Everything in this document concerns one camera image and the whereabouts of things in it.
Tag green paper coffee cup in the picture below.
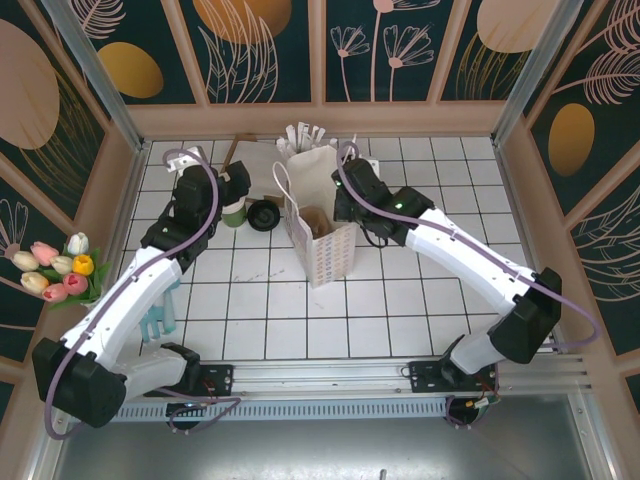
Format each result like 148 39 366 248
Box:
221 197 250 230

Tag white printed paper bag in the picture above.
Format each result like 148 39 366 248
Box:
271 143 360 290

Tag black plastic cup lid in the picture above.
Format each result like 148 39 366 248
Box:
248 196 282 233

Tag tulip bouquet in vase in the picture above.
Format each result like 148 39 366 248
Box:
48 247 114 311

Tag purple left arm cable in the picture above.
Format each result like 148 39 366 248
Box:
43 147 242 441

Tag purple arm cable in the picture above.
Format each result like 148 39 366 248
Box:
43 147 242 441
335 141 603 431

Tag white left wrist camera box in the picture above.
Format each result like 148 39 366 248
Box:
165 145 208 174

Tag aluminium corner post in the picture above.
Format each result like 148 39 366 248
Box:
490 0 586 150
40 0 151 154

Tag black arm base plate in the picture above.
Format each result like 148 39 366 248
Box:
408 359 502 395
143 363 236 399

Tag aluminium mounting rail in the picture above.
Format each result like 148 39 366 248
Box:
48 353 594 401

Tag grey slotted cable duct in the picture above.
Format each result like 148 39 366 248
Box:
114 398 454 422

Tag coloured power wires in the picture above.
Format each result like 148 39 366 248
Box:
444 369 503 430

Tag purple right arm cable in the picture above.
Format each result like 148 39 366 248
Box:
335 141 603 431

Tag aluminium frame bar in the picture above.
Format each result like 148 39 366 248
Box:
567 392 617 480
27 428 64 480

